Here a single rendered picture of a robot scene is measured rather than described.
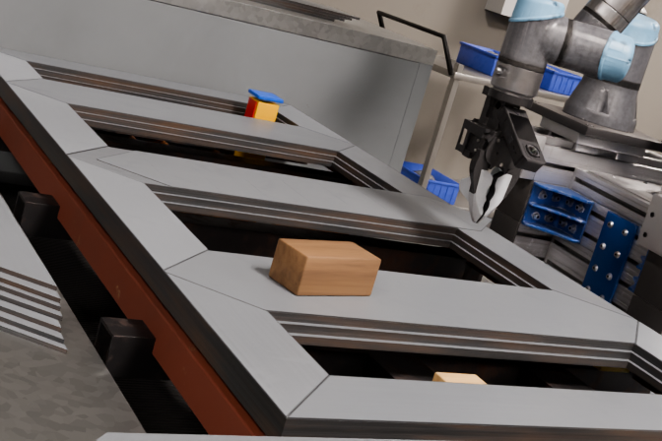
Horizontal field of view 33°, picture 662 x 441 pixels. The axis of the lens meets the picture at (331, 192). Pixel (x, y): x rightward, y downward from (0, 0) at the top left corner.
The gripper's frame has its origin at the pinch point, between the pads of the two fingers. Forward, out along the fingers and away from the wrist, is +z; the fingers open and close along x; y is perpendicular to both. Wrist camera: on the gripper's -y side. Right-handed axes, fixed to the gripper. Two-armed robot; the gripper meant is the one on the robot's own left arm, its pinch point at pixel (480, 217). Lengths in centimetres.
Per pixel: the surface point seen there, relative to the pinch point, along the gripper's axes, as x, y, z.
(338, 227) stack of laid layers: 20.2, 7.6, 7.3
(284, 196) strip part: 28.2, 12.8, 4.9
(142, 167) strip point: 50, 17, 5
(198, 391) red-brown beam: 62, -42, 12
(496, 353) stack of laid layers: 20.6, -36.9, 7.3
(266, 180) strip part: 27.7, 20.9, 4.9
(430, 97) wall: -218, 339, 30
